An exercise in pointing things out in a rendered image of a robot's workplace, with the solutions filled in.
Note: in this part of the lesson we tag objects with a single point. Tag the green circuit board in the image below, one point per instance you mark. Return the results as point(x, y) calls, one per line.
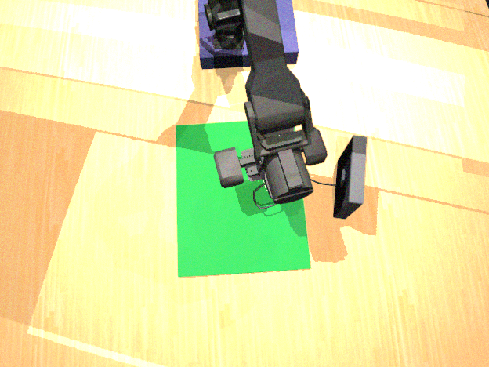
point(221, 230)

